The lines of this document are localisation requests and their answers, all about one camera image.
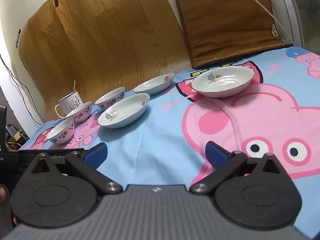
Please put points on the spoon in mug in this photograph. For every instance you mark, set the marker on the spoon in mug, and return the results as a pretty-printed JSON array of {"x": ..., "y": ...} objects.
[{"x": 74, "y": 87}]

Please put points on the clutter of small boxes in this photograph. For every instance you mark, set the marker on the clutter of small boxes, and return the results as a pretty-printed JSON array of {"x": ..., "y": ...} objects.
[{"x": 15, "y": 136}]

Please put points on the white bowl purple pattern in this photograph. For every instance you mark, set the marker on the white bowl purple pattern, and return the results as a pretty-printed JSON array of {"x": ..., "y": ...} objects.
[
  {"x": 110, "y": 99},
  {"x": 61, "y": 131},
  {"x": 80, "y": 112}
]

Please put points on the brown woven mat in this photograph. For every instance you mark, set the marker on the brown woven mat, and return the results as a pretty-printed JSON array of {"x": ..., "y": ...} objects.
[{"x": 225, "y": 22}]

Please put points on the white floral plate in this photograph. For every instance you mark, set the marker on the white floral plate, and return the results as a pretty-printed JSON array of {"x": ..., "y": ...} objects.
[
  {"x": 123, "y": 113},
  {"x": 222, "y": 81},
  {"x": 153, "y": 83}
]

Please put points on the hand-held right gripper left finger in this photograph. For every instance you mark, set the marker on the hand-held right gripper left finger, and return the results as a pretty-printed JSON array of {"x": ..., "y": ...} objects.
[{"x": 96, "y": 155}]

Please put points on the white enamel mug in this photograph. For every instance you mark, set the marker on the white enamel mug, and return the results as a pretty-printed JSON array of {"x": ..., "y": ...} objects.
[{"x": 71, "y": 102}]

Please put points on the wood-pattern sheet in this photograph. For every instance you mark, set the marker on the wood-pattern sheet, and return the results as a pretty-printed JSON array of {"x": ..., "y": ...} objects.
[{"x": 105, "y": 40}]

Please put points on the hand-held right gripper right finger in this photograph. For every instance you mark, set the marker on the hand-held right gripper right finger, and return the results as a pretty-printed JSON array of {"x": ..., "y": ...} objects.
[{"x": 216, "y": 155}]

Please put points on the printed cartoon blanket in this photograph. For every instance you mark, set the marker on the printed cartoon blanket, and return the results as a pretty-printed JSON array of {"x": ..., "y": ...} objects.
[{"x": 155, "y": 142}]

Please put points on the person's left hand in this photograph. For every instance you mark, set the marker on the person's left hand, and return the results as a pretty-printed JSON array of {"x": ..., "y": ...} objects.
[{"x": 2, "y": 193}]

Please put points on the window frame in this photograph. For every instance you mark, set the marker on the window frame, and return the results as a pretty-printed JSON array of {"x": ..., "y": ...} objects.
[{"x": 287, "y": 7}]

